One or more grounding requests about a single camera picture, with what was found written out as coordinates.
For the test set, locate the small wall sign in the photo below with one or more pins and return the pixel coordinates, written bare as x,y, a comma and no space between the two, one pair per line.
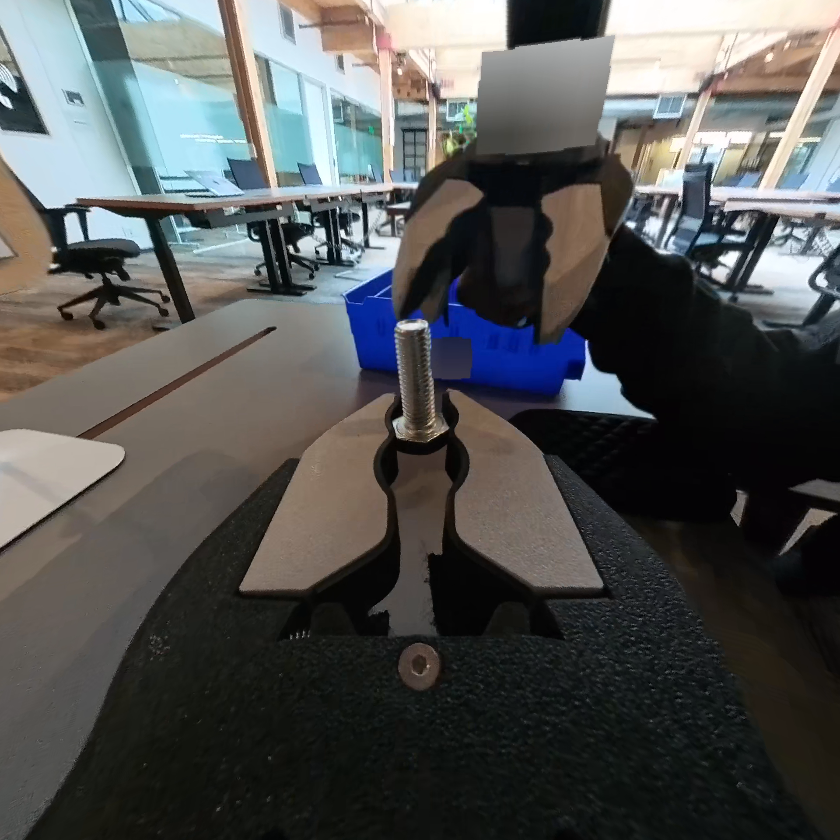
73,97

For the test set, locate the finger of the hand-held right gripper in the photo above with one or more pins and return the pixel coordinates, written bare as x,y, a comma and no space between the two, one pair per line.
426,262
577,256

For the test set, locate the white document stand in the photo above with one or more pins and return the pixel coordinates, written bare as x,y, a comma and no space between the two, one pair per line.
52,472

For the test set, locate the wooden desk with black legs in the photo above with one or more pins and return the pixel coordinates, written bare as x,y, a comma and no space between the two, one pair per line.
774,197

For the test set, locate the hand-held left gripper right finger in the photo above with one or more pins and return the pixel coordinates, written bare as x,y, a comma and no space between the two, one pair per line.
518,512

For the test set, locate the blue plastic bin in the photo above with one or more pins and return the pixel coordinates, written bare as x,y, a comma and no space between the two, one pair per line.
525,367

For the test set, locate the dark blue office chair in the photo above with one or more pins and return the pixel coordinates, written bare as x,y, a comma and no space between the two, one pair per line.
248,174
310,174

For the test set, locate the black office chair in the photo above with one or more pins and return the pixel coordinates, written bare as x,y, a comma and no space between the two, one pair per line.
820,282
98,253
695,190

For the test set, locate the wooden backing board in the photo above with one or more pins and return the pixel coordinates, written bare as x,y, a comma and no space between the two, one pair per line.
23,223

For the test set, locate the silver hex bolt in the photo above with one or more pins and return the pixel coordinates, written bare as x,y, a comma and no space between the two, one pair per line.
413,374

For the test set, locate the dark framed wall picture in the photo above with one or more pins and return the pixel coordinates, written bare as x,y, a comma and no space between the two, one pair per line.
19,98

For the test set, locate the long wooden desk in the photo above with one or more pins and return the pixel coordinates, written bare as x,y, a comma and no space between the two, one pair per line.
197,200

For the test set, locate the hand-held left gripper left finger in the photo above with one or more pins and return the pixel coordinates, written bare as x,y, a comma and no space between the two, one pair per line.
328,512

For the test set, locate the white wall vent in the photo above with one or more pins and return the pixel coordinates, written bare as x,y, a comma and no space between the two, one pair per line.
669,106

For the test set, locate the silver laptop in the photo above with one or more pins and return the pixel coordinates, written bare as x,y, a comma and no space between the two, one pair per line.
213,184

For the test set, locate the green potted plant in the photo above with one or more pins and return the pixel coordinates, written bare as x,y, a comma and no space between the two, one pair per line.
459,141

